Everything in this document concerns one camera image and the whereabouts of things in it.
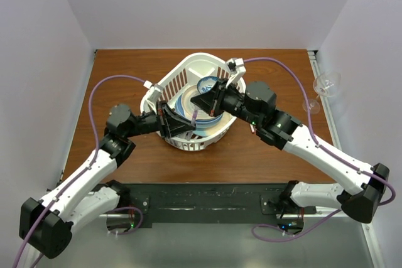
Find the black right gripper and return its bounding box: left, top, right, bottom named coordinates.
left=190, top=80, right=261, bottom=128

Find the white plastic dish basket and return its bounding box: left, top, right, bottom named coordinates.
left=140, top=53, right=246, bottom=151

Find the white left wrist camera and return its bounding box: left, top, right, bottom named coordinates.
left=143, top=80, right=163, bottom=113

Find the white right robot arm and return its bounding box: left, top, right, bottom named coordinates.
left=191, top=77, right=389, bottom=223

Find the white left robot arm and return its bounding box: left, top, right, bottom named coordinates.
left=19, top=101, right=195, bottom=259

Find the beige blue swirl plate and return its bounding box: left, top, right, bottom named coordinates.
left=182, top=85, right=224, bottom=121

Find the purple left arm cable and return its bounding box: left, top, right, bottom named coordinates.
left=14, top=75, right=148, bottom=268

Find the blue rimmed plate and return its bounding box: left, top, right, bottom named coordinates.
left=175, top=94, right=223, bottom=129

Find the clear wine glass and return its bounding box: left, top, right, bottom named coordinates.
left=303, top=71, right=341, bottom=114

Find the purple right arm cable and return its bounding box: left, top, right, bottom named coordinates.
left=243, top=57, right=396, bottom=243

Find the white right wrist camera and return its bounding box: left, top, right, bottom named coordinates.
left=225, top=58, right=246, bottom=87

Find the blue floral ceramic bowl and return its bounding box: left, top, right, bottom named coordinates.
left=197, top=76, right=219, bottom=94

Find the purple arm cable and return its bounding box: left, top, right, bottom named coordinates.
left=14, top=75, right=148, bottom=268
left=243, top=57, right=396, bottom=243

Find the cream and teal plate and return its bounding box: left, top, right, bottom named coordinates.
left=191, top=113, right=236, bottom=139

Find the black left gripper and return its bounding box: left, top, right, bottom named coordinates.
left=124, top=99, right=195, bottom=139

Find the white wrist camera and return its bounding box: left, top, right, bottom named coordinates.
left=225, top=58, right=246, bottom=87
left=143, top=80, right=163, bottom=113

